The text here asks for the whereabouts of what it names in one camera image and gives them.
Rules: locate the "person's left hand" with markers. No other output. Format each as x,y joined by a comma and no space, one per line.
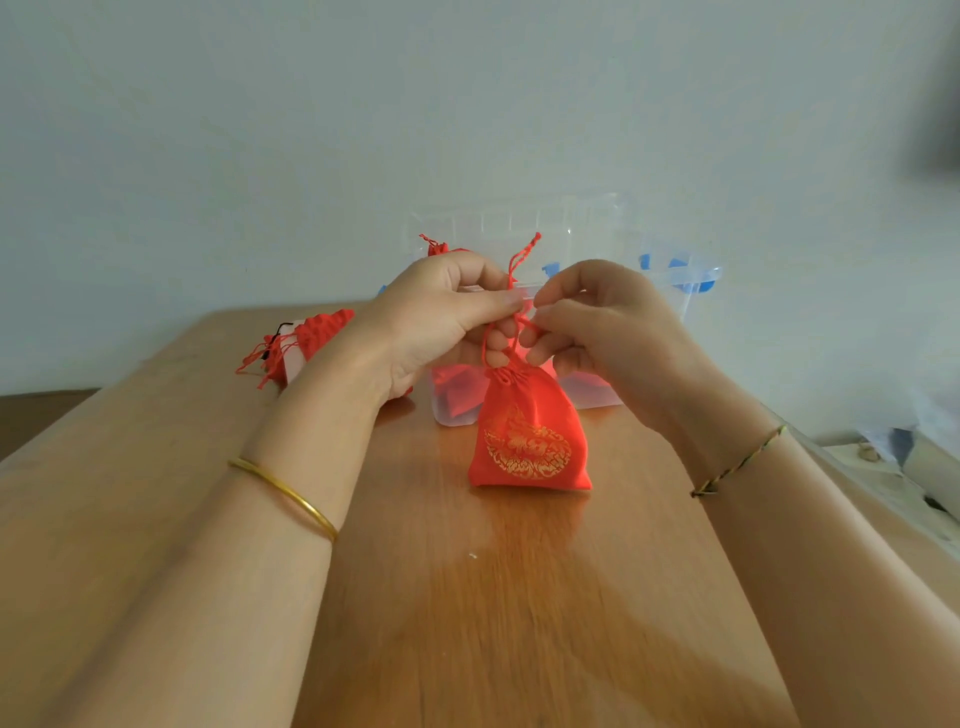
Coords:
420,322

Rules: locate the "person's right hand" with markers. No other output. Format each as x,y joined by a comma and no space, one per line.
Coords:
630,337

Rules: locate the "person's right thumb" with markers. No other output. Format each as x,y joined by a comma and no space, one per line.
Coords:
564,315

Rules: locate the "person's left thumb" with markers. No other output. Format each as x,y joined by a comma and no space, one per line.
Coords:
487,307

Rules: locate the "person's left forearm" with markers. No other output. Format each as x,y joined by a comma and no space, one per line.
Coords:
225,540

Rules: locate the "person's right forearm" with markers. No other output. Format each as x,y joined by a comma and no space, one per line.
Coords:
810,570

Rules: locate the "clear plastic storage box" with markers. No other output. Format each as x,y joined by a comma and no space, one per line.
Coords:
652,292

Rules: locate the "clear plastic box lid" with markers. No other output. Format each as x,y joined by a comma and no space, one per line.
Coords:
555,221

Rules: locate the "white card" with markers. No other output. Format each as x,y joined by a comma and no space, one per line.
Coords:
298,364

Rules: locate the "gold bangle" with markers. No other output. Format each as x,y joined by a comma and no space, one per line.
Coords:
289,496

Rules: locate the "clear plastic bag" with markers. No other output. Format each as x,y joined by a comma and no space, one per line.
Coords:
911,397

